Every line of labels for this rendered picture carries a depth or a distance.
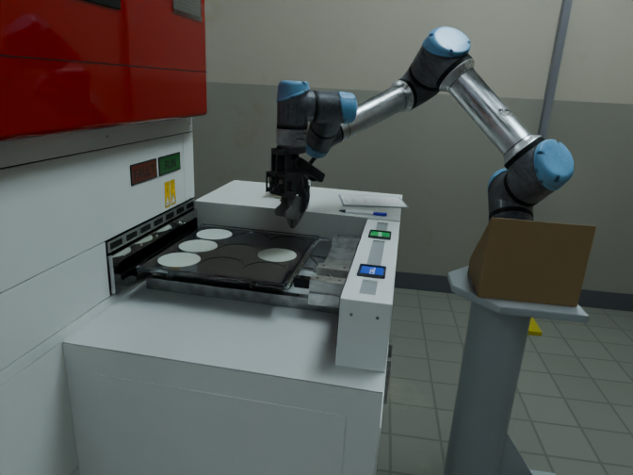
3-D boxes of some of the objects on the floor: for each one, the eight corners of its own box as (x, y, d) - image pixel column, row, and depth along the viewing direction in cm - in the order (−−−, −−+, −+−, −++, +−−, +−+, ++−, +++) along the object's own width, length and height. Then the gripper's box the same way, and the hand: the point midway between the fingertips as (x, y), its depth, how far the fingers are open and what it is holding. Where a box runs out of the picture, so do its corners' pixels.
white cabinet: (99, 634, 118) (60, 344, 93) (235, 398, 208) (234, 218, 183) (356, 704, 107) (392, 397, 82) (381, 422, 197) (402, 235, 172)
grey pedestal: (554, 476, 174) (608, 268, 149) (607, 597, 132) (693, 337, 107) (413, 456, 180) (442, 253, 155) (421, 566, 138) (462, 313, 113)
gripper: (263, 145, 116) (262, 228, 122) (289, 150, 110) (286, 237, 117) (288, 143, 122) (285, 222, 129) (315, 147, 117) (310, 230, 123)
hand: (294, 222), depth 124 cm, fingers closed
